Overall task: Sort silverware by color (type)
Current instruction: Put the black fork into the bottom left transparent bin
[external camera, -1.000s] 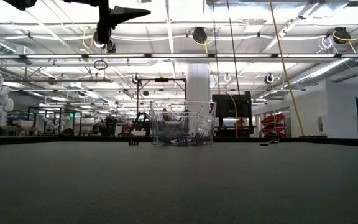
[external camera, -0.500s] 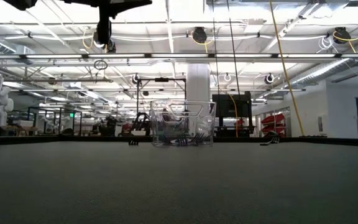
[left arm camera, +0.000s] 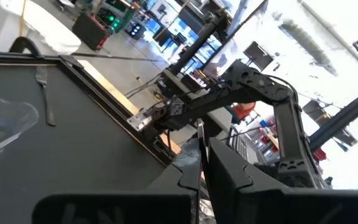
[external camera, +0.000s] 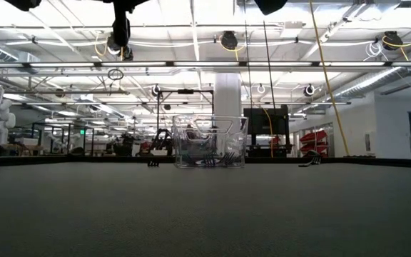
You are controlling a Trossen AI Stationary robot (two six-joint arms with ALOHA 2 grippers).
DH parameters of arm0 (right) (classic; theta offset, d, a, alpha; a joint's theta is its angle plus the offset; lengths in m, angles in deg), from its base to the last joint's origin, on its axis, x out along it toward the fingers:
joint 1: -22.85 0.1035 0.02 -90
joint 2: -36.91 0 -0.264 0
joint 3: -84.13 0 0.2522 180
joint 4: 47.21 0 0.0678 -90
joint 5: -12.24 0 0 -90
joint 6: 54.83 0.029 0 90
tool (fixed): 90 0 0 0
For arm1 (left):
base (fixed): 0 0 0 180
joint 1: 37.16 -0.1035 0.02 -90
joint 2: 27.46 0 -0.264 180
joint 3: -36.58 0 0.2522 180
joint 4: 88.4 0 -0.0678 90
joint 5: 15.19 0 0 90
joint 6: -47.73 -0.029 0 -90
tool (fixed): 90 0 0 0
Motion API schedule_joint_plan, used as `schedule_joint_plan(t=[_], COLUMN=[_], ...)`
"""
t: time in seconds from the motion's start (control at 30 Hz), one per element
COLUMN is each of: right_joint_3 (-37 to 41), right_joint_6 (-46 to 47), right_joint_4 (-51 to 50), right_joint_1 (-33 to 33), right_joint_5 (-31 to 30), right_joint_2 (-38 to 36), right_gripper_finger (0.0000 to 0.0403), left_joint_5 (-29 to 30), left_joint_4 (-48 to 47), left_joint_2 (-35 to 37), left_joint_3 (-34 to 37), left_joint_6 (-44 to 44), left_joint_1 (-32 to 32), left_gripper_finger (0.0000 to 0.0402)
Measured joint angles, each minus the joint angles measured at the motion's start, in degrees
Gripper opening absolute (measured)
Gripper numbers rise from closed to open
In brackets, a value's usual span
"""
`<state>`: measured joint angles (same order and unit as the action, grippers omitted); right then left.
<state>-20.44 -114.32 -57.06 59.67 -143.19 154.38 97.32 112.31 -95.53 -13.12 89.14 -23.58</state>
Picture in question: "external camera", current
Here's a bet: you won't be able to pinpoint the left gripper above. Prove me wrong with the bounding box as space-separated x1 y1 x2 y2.
101 0 149 47

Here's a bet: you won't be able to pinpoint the white building column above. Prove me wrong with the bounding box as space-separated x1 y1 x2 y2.
213 73 243 119

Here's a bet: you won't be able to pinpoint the black panel on stand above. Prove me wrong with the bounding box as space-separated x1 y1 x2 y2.
243 105 292 158

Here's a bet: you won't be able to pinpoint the red stacked storage bins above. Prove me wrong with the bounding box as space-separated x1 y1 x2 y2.
299 128 330 156

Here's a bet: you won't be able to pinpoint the black ceiling cable reel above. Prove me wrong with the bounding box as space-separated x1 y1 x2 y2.
382 30 403 51
220 30 239 51
105 32 125 55

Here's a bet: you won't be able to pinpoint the black hanging cable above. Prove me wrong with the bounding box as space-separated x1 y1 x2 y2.
243 0 253 119

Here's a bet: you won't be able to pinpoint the long ceiling light rail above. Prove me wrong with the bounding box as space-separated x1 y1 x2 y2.
0 60 411 69

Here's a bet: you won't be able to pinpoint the yellow cable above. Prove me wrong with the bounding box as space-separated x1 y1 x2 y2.
308 0 351 157

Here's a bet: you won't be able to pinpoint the black metal rig frame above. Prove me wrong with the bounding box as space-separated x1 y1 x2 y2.
0 155 411 169

